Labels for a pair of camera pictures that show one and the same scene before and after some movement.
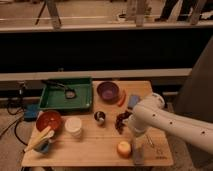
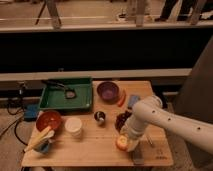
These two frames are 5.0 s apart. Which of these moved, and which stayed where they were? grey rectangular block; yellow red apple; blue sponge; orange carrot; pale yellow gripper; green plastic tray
Moved: yellow red apple; pale yellow gripper
Stayed: grey rectangular block; green plastic tray; blue sponge; orange carrot
